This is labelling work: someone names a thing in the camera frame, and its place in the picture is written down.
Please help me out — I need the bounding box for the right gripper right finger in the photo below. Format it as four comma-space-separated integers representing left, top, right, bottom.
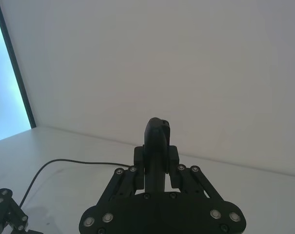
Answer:
168, 145, 247, 227

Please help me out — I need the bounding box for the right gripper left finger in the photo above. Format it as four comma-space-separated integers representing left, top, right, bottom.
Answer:
80, 145, 146, 228

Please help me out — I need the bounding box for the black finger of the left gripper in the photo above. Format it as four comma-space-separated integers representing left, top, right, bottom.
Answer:
0, 187, 29, 234

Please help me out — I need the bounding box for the black power plug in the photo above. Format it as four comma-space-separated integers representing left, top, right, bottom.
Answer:
143, 117, 172, 194

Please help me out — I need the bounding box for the thin black cable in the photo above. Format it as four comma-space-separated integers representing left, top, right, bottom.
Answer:
19, 158, 132, 208

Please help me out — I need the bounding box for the white table cloth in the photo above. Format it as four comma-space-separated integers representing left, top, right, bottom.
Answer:
0, 125, 295, 234

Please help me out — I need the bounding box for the dark grey post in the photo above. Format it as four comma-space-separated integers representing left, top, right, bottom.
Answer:
0, 0, 38, 129

